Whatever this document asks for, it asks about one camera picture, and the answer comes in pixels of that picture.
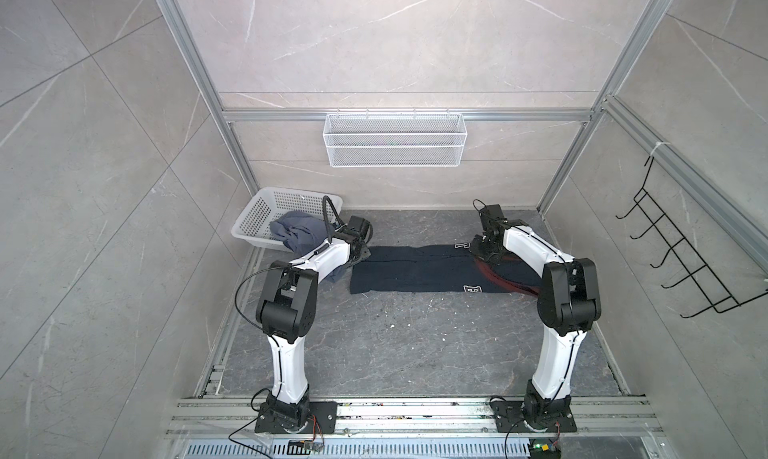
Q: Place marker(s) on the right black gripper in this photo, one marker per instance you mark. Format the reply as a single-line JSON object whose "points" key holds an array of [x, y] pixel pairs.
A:
{"points": [[475, 250]]}

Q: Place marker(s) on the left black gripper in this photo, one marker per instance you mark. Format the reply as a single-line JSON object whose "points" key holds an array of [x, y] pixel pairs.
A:
{"points": [[363, 243]]}

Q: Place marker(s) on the navy red-trimmed tank top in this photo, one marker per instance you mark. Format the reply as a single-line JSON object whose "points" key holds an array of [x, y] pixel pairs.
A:
{"points": [[441, 268]]}

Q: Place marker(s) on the grey-blue tank top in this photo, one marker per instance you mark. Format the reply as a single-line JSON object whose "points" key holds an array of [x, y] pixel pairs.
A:
{"points": [[300, 234]]}

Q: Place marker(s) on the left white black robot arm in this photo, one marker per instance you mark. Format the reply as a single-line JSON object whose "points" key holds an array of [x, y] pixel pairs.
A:
{"points": [[286, 311]]}

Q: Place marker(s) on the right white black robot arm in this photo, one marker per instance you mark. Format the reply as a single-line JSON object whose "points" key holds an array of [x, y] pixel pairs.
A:
{"points": [[568, 304]]}

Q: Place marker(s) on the white plastic laundry basket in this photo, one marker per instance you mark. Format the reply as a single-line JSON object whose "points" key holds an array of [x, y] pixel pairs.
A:
{"points": [[268, 205]]}

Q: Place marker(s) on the white wire mesh shelf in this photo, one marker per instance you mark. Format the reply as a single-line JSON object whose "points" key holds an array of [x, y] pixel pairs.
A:
{"points": [[367, 140]]}

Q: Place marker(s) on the aluminium frame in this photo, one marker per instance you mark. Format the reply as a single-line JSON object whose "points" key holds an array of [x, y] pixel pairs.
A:
{"points": [[744, 231]]}

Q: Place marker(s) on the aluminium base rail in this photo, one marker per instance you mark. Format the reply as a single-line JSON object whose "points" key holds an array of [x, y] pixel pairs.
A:
{"points": [[432, 427]]}

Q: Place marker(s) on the black wire hook rack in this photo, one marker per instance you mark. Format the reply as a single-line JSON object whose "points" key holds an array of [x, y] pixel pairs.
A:
{"points": [[677, 245]]}

